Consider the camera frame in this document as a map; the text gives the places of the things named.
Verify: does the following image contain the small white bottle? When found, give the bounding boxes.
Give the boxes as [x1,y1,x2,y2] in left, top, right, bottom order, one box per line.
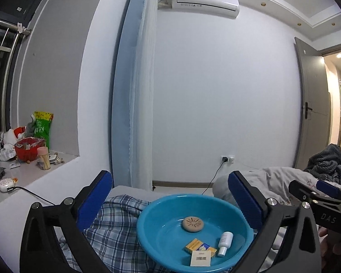
[217,232,233,257]

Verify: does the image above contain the beige round clock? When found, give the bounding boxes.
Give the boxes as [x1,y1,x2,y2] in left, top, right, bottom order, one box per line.
[182,216,204,233]

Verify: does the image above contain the gold blue cigarette pack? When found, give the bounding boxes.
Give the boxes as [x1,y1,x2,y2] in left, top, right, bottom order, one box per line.
[184,238,217,258]

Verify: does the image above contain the white barcode box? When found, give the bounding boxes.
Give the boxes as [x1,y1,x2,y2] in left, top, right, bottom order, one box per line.
[190,250,212,267]

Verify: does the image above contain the person's right hand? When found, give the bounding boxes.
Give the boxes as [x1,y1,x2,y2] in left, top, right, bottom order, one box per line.
[318,227,341,272]

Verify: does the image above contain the dark knitted garment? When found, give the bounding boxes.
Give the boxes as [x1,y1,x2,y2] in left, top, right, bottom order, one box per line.
[304,144,341,186]

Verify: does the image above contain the grey quilt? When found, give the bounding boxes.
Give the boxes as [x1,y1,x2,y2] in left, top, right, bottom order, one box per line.
[212,166,325,271]

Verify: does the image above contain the blue plaid shirt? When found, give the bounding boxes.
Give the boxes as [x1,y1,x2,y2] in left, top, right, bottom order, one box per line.
[58,194,171,273]

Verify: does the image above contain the grey door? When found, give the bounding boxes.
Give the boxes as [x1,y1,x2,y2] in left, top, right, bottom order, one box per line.
[294,37,330,169]

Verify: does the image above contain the blue plastic basin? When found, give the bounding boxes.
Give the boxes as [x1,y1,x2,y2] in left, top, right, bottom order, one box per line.
[137,194,254,272]

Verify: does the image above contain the toothpick jar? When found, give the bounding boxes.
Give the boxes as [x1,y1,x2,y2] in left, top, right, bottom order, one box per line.
[37,147,51,170]

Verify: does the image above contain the red bag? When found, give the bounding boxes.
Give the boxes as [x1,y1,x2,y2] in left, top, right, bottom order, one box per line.
[14,137,46,162]

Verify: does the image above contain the white sheer curtain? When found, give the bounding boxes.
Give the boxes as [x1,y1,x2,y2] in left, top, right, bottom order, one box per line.
[111,0,158,190]

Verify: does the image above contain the green snack bag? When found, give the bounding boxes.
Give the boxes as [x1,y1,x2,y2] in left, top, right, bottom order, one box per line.
[34,111,54,148]

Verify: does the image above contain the window metal bars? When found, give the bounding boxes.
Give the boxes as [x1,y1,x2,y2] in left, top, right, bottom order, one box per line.
[0,20,31,132]

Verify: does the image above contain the white air conditioner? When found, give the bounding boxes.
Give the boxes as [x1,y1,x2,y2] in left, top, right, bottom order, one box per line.
[172,0,240,19]

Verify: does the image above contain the wall power socket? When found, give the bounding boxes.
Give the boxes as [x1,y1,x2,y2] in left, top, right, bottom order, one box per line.
[221,155,235,164]

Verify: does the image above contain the black power cable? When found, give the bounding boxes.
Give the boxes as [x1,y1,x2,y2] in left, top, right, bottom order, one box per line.
[5,185,57,207]

